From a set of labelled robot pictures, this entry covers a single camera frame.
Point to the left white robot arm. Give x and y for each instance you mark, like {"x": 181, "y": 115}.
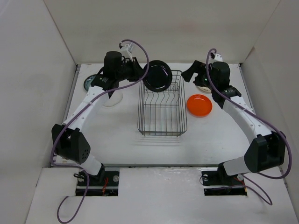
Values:
{"x": 68, "y": 138}

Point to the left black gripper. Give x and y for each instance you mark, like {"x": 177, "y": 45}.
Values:
{"x": 137, "y": 70}

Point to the black plate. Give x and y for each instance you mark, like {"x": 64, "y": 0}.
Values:
{"x": 159, "y": 76}

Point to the blue patterned plate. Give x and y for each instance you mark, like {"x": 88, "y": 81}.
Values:
{"x": 87, "y": 82}

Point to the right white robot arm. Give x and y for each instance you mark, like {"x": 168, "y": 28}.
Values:
{"x": 267, "y": 146}

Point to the orange plate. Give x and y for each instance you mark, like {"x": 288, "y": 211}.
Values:
{"x": 199, "y": 105}

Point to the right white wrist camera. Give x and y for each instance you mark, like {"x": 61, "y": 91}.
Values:
{"x": 215, "y": 57}

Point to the clear glass plate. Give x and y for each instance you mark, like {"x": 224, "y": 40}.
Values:
{"x": 116, "y": 98}

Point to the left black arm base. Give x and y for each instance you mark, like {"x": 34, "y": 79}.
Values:
{"x": 108, "y": 186}

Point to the grey wire dish rack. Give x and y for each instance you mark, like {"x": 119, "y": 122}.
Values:
{"x": 163, "y": 113}

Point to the cream plate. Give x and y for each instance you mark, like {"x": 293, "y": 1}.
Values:
{"x": 204, "y": 89}

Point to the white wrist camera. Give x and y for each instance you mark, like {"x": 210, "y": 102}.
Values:
{"x": 215, "y": 57}
{"x": 126, "y": 49}

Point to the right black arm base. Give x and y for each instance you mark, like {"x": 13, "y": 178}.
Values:
{"x": 217, "y": 185}

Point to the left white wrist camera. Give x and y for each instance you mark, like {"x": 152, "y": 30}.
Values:
{"x": 126, "y": 49}

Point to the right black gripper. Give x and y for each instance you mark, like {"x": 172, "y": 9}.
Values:
{"x": 197, "y": 67}

